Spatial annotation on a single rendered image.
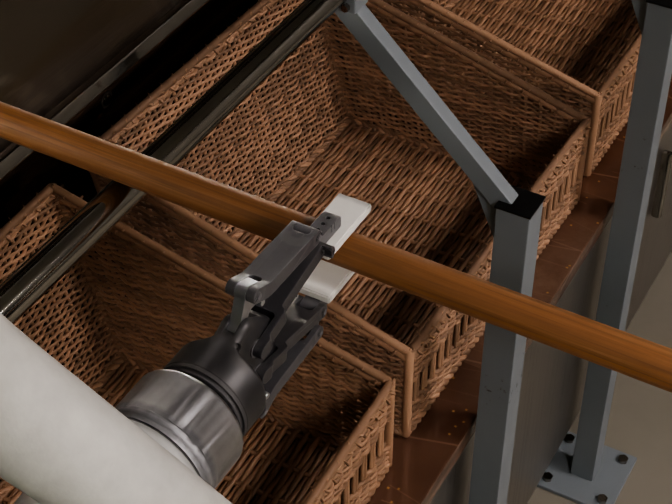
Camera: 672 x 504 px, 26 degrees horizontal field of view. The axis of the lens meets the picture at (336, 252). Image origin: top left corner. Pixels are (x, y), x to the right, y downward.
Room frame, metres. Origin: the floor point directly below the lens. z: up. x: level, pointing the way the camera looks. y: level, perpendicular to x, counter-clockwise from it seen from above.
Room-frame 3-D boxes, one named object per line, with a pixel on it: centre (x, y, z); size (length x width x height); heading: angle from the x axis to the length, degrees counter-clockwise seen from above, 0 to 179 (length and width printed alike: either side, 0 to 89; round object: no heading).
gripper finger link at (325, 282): (0.88, 0.00, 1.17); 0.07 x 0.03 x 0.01; 151
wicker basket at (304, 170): (1.57, -0.02, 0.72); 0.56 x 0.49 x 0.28; 150
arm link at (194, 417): (0.68, 0.11, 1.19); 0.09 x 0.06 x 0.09; 61
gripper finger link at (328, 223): (0.85, 0.01, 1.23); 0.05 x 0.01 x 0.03; 151
